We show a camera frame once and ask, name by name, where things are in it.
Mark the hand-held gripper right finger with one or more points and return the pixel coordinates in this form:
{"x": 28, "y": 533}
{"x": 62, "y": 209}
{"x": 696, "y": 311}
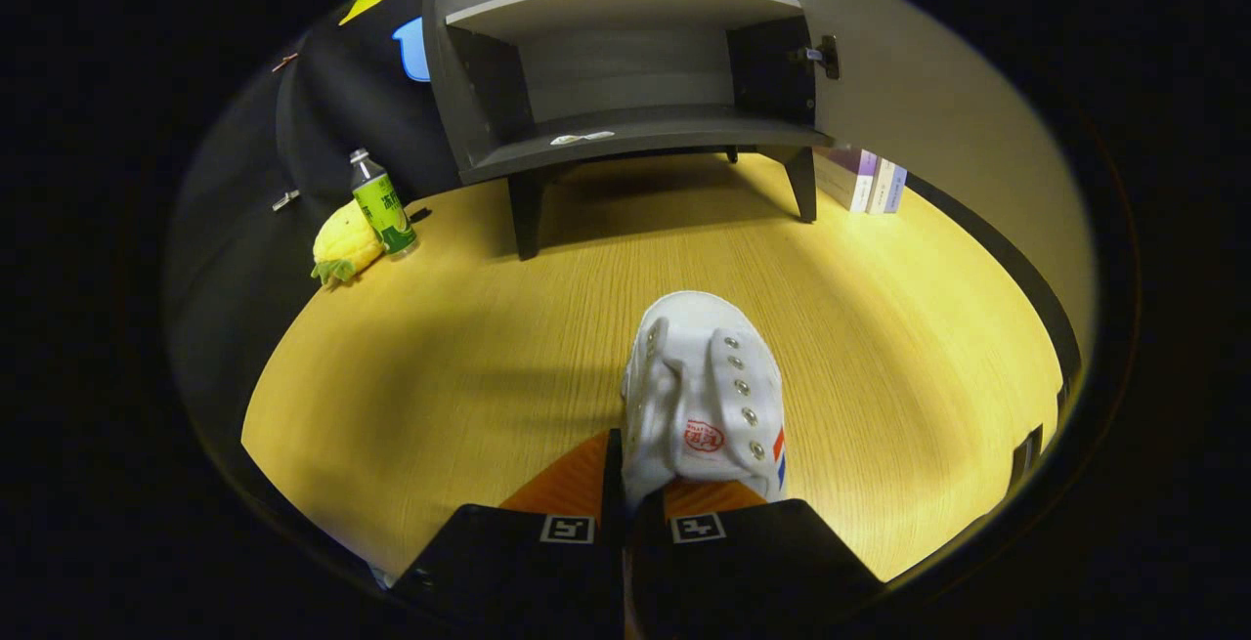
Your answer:
{"x": 762, "y": 572}

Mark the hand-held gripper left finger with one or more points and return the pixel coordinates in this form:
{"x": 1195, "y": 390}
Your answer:
{"x": 518, "y": 572}

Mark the white canvas shoe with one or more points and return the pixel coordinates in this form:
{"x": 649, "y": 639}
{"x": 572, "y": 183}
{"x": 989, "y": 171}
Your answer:
{"x": 704, "y": 366}

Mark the grey shoe cabinet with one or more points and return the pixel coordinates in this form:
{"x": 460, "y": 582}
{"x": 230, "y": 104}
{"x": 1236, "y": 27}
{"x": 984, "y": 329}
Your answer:
{"x": 625, "y": 127}

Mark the metal door hinge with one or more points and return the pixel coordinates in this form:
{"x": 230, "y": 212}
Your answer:
{"x": 821, "y": 57}

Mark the yellow plush toy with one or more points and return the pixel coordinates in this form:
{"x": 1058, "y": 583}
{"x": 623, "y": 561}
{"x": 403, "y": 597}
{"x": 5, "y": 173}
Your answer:
{"x": 344, "y": 244}

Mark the green label drink bottle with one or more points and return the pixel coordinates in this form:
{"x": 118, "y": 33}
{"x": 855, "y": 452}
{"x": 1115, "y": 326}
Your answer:
{"x": 381, "y": 205}

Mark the white purple book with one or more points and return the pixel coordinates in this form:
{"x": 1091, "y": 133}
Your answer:
{"x": 845, "y": 179}

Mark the silver clip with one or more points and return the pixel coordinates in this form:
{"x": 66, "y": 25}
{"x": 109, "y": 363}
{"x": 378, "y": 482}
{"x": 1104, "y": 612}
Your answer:
{"x": 285, "y": 200}

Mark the black backdrop cloth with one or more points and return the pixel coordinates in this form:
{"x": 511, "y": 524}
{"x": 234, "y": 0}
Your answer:
{"x": 323, "y": 112}

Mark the pink clip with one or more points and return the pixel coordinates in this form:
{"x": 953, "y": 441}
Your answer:
{"x": 284, "y": 62}

